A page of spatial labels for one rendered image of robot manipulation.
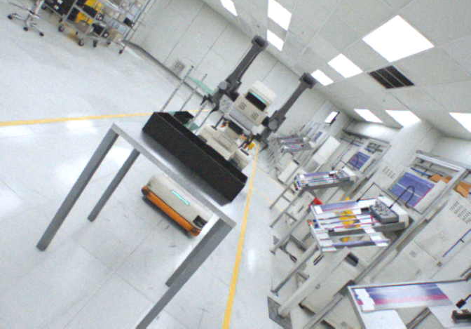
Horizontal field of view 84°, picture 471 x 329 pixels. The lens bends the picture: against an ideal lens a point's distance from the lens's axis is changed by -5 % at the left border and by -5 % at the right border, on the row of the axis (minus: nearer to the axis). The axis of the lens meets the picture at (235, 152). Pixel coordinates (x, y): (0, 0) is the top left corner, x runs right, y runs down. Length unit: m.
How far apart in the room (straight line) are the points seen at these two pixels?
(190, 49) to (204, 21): 1.20
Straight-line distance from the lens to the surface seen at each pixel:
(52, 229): 1.66
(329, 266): 2.43
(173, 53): 11.92
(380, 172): 4.20
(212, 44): 11.60
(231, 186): 1.35
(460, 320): 1.91
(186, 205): 2.39
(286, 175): 7.28
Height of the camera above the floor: 1.26
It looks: 11 degrees down
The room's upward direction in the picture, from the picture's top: 38 degrees clockwise
